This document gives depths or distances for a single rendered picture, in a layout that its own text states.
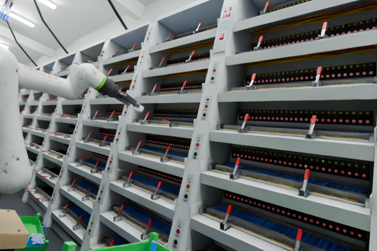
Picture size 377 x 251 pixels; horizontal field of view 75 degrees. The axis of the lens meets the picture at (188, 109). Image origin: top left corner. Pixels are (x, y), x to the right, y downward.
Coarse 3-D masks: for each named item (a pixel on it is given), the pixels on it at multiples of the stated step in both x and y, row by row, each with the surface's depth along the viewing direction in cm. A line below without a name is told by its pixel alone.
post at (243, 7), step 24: (240, 0) 129; (240, 48) 129; (240, 72) 130; (216, 96) 115; (192, 144) 116; (216, 144) 115; (192, 168) 111; (192, 192) 106; (216, 192) 116; (168, 240) 107; (192, 240) 104
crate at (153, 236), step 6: (150, 234) 74; (156, 234) 74; (150, 240) 74; (156, 240) 74; (66, 246) 52; (72, 246) 53; (114, 246) 64; (120, 246) 65; (126, 246) 67; (132, 246) 69; (138, 246) 71; (144, 246) 73; (162, 246) 73
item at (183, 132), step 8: (128, 120) 161; (136, 120) 164; (192, 120) 145; (128, 128) 159; (136, 128) 152; (144, 128) 147; (152, 128) 141; (160, 128) 136; (168, 128) 131; (176, 128) 127; (184, 128) 124; (192, 128) 123; (176, 136) 127; (184, 136) 123
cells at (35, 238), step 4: (32, 236) 147; (36, 236) 149; (40, 236) 150; (28, 240) 147; (32, 240) 145; (36, 240) 146; (40, 240) 147; (28, 244) 147; (32, 244) 142; (36, 244) 144; (40, 244) 145
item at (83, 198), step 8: (80, 176) 208; (64, 184) 199; (72, 184) 188; (80, 184) 197; (88, 184) 196; (96, 184) 193; (64, 192) 190; (72, 192) 184; (80, 192) 184; (88, 192) 170; (96, 192) 178; (72, 200) 178; (80, 200) 169; (88, 200) 169; (88, 208) 159
